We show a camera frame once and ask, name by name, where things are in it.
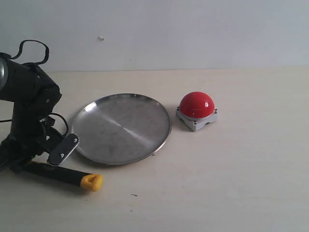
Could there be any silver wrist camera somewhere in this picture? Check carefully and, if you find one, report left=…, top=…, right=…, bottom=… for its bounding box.
left=47, top=133, right=80, bottom=166

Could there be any yellow black claw hammer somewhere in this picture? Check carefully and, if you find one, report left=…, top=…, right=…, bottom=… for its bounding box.
left=22, top=161, right=103, bottom=192

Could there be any red dome push button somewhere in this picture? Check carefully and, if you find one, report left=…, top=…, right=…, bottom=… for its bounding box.
left=176, top=91, right=218, bottom=131

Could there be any round steel plate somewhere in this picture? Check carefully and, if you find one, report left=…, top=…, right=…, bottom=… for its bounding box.
left=71, top=93, right=172, bottom=165

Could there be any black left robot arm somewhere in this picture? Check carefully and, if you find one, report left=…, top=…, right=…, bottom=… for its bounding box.
left=0, top=54, right=65, bottom=170

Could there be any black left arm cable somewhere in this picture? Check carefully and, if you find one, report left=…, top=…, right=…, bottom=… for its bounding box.
left=11, top=40, right=51, bottom=66

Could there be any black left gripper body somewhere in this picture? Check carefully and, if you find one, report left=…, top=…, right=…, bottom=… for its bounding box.
left=0, top=116, right=65, bottom=171

